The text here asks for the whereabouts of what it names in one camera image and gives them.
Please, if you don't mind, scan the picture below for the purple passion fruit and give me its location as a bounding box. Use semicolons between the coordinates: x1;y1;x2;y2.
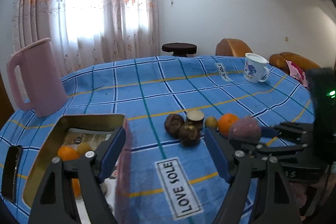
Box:
228;117;261;141

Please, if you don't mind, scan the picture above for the orange fruit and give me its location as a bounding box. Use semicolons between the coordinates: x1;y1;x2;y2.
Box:
57;145;80;161
218;113;239;136
72;178;81;198

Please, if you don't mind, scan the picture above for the orange fruit back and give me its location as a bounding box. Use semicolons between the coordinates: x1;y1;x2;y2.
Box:
218;113;239;136

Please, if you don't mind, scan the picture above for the small green-brown kiwi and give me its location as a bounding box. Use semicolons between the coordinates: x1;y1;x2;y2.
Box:
205;117;218;129

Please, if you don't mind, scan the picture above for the dark brown taro front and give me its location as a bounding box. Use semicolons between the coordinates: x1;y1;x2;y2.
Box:
178;122;201;147

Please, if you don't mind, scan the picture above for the dark brown taro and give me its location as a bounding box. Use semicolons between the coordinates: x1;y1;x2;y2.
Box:
164;114;185;139
178;122;201;147

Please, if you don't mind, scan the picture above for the pink floral cushion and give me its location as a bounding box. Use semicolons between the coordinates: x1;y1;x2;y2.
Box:
286;60;308;88

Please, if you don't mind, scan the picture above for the gold metal tin box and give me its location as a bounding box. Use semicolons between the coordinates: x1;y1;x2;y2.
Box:
23;114;132;223

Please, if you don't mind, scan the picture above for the black smartphone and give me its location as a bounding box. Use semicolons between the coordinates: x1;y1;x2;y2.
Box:
1;145;23;203

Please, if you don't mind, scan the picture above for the white mug blue print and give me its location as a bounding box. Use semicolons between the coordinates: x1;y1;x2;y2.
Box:
244;53;270;83

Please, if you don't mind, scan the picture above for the brown leather sofa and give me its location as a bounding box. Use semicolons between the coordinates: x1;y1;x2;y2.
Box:
269;52;320;76

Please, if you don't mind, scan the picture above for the paper leaflet in tin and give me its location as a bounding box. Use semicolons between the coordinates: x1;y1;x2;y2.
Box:
62;127;113;151

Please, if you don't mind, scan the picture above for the dark brown taro left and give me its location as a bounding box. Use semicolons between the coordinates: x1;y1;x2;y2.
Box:
164;114;185;139

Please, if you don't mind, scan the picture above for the blue plaid tablecloth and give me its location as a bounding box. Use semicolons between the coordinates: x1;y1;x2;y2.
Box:
1;56;314;223

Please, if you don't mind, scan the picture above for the pink plastic kettle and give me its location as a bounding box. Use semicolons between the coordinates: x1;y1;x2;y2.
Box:
7;38;68;118

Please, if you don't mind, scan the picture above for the dark round stool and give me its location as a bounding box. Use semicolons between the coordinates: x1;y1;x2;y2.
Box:
162;43;197;57

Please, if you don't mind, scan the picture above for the sheer floral curtain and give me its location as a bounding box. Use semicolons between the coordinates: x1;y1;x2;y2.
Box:
13;0;159;76

